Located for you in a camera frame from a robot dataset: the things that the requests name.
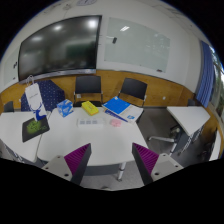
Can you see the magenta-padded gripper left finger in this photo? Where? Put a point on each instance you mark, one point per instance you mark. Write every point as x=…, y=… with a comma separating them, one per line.
x=76, y=159

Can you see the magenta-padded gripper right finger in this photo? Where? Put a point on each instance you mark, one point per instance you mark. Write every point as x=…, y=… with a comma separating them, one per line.
x=147, y=158

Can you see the pink charger block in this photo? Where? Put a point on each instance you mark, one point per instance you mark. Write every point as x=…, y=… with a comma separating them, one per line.
x=115, y=123

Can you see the white power strip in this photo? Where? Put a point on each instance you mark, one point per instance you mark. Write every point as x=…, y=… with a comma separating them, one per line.
x=90, y=122

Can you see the black green-printed mouse pad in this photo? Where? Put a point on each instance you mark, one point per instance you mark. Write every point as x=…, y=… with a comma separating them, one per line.
x=35, y=128

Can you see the blue white tissue box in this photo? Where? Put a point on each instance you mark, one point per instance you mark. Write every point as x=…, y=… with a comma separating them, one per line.
x=65, y=108

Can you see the yellow box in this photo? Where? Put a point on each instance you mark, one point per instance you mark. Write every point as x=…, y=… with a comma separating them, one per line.
x=90, y=108

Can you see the dark blue book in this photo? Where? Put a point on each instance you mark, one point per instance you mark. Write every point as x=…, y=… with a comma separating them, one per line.
x=113, y=115

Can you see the white side table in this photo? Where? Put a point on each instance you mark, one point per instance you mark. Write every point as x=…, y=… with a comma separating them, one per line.
x=188, y=116

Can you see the blue white writing pad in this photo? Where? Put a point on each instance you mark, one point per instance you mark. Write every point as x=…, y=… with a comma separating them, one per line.
x=118, y=105

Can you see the dark blue dotted box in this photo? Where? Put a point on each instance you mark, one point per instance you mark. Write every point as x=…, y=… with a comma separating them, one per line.
x=53, y=93

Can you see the black chair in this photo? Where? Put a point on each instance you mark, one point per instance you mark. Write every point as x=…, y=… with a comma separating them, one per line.
x=133, y=87
x=87, y=84

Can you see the white bag with blue deer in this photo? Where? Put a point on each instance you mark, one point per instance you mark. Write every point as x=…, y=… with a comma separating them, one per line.
x=35, y=98

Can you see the dark grey chair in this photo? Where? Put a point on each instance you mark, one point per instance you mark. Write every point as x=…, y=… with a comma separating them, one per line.
x=8, y=106

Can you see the blue curtain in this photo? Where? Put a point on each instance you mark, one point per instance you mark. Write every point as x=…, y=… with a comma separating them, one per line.
x=205, y=75

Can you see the glass whiteboard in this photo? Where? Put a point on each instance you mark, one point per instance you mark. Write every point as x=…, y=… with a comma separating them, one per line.
x=140, y=45

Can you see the dark whiteboard eraser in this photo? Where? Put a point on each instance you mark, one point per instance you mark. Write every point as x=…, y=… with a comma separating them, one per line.
x=114, y=40

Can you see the round ceiling fixture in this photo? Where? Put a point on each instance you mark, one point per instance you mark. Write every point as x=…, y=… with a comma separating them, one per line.
x=86, y=2

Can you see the large dark wall display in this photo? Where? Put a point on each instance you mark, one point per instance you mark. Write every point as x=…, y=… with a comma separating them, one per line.
x=60, y=46

